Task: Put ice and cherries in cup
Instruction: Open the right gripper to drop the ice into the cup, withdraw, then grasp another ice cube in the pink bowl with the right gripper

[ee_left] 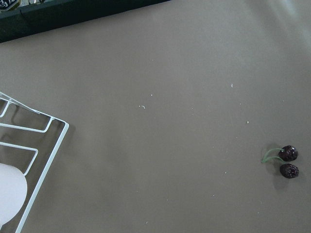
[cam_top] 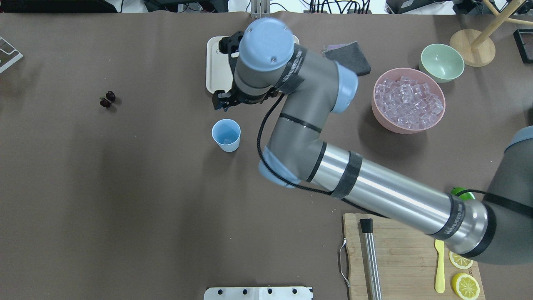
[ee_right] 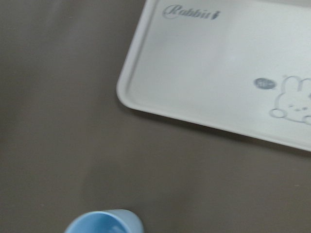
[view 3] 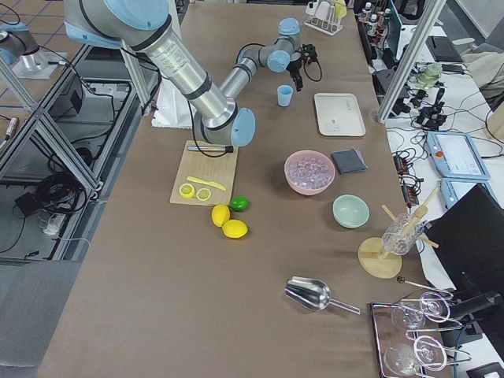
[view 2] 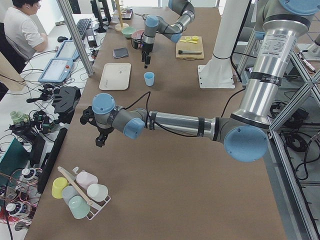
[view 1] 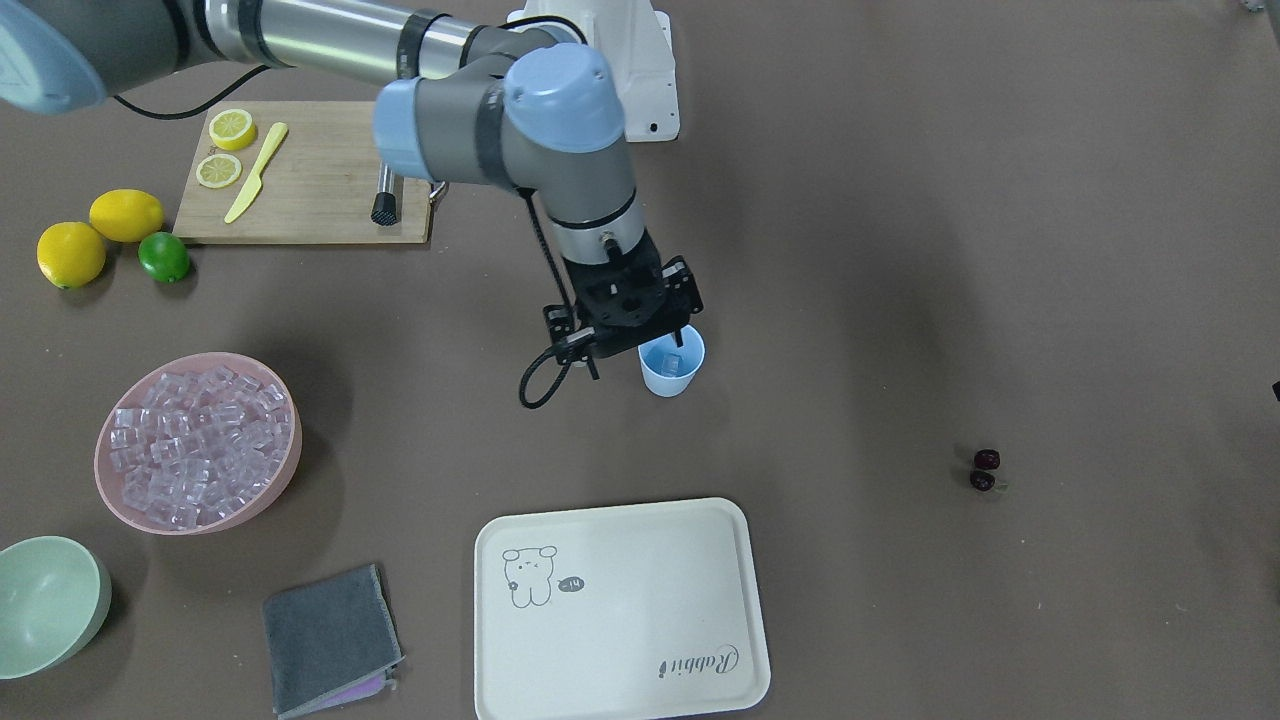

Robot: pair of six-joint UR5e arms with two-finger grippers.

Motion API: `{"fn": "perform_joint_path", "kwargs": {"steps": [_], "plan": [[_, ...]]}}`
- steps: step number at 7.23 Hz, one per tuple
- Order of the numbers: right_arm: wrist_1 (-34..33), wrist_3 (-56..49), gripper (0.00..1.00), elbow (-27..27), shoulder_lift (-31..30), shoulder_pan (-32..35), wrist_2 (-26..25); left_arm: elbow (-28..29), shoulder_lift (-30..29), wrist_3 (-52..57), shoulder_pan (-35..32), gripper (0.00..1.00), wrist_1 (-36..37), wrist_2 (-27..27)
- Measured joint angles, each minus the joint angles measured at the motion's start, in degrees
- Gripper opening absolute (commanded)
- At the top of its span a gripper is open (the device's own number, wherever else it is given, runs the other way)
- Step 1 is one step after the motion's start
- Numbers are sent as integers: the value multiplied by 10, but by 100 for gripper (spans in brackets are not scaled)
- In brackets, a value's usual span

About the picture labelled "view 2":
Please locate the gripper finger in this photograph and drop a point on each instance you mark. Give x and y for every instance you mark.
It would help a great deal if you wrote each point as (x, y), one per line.
(144, 59)
(100, 140)
(147, 60)

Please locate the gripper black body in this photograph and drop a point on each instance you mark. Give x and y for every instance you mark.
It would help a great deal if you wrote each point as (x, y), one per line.
(147, 47)
(103, 131)

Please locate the light blue cup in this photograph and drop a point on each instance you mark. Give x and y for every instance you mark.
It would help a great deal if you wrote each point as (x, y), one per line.
(149, 78)

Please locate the wooden cup tree stand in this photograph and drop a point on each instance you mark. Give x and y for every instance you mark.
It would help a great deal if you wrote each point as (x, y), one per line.
(121, 25)

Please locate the pink plastic cup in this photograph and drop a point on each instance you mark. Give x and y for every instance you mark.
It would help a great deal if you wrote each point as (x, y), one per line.
(85, 179)

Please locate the white plastic cup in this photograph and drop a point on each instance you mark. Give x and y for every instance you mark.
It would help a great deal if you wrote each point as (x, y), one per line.
(97, 192)

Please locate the yellow plastic cup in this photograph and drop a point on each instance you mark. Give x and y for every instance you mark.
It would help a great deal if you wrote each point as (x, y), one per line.
(57, 187)

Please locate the grey plastic cup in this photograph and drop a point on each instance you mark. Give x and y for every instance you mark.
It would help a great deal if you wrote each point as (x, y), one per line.
(68, 193)

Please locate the mint plastic cup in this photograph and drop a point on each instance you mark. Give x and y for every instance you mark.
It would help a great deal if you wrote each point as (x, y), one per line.
(78, 207)

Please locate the pink bowl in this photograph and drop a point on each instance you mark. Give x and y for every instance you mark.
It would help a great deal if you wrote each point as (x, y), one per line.
(137, 36)

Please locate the grey folded cloth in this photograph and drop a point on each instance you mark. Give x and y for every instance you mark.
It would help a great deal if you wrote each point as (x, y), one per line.
(120, 53)

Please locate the mint green bowl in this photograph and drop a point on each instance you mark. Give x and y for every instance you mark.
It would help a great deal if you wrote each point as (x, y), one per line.
(128, 31)

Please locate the steel muddler black tip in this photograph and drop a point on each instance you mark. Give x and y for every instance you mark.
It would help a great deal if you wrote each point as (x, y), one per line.
(189, 52)

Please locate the yellow plastic knife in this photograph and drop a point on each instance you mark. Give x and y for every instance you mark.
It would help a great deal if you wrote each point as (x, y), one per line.
(188, 41)

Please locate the bamboo cutting board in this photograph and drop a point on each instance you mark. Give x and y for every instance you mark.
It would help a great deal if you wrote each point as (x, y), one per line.
(190, 47)

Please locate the cream rabbit tray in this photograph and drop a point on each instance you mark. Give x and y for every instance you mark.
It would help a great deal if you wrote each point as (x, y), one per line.
(115, 77)

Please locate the black keyboard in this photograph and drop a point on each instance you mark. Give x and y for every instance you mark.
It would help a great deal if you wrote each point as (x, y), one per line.
(82, 25)

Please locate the teach pendant tablet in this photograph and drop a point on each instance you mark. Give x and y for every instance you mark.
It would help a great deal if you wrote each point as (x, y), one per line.
(57, 70)

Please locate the seated person white shirt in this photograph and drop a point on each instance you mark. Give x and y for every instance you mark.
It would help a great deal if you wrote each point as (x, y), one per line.
(21, 31)

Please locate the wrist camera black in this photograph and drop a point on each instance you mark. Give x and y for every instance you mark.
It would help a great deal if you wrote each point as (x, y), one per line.
(137, 43)

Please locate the wire cup rack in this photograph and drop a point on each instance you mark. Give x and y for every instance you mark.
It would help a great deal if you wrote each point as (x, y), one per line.
(84, 196)

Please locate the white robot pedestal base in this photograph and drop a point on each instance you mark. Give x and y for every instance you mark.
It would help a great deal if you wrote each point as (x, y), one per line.
(217, 73)

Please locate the aluminium frame post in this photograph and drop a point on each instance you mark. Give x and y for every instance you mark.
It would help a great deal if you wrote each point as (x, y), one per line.
(66, 12)

